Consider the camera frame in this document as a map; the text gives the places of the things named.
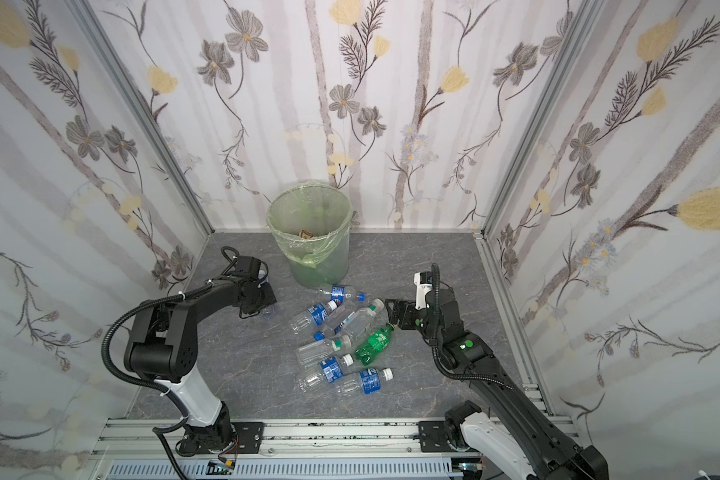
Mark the white slotted cable duct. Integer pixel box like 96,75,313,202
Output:
104,458,466,480

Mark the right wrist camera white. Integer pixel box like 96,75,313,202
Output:
414,271,433,310

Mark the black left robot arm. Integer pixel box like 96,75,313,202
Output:
101,246,276,457

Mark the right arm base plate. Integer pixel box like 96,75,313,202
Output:
417,420,470,453

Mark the aluminium mounting rail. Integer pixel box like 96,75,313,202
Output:
92,418,442,459

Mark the corner aluminium profile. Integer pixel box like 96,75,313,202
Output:
65,0,215,236
480,0,605,239

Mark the clear bottle green ring grey cap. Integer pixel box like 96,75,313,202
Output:
334,299,384,339

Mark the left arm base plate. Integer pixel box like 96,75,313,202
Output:
176,421,265,457

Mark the clear bottle white cap green band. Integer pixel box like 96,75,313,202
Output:
296,335,352,367

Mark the clear bottle purple label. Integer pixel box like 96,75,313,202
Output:
260,304,278,319

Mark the clear bottle blue label bottom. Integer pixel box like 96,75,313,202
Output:
337,368,394,396

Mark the right corner aluminium profile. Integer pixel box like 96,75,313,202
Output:
480,0,605,239

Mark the clear bottle blue cap pepsi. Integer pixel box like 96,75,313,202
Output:
317,284,366,303

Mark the mesh waste bin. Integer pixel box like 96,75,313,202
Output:
266,181,354,288

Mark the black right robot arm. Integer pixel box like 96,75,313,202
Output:
385,264,609,479

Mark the green bottle yellow cap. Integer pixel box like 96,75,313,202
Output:
354,324,395,366

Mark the clear bottle blue cap long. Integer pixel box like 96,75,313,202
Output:
313,300,359,341

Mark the left corner aluminium profile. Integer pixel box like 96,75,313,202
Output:
65,0,215,236

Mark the green plastic bin liner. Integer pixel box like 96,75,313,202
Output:
266,181,353,268

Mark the clear bottle blue label white cap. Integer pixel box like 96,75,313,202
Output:
289,300,341,333

